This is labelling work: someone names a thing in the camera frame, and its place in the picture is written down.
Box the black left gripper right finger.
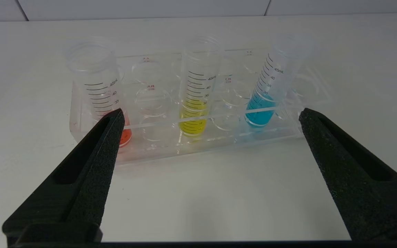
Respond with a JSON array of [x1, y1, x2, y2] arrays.
[[298, 107, 397, 241]]

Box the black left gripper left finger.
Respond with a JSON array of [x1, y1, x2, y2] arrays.
[[2, 108, 126, 246]]

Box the test tube with yellow liquid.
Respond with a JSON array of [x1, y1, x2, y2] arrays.
[[179, 34, 224, 136]]

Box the clear acrylic test tube rack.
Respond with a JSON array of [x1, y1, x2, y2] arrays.
[[69, 43, 333, 166]]

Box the test tube with red liquid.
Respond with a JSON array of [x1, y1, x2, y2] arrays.
[[64, 37, 132, 148]]

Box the test tube with blue liquid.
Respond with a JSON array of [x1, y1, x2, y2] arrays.
[[244, 34, 314, 128]]

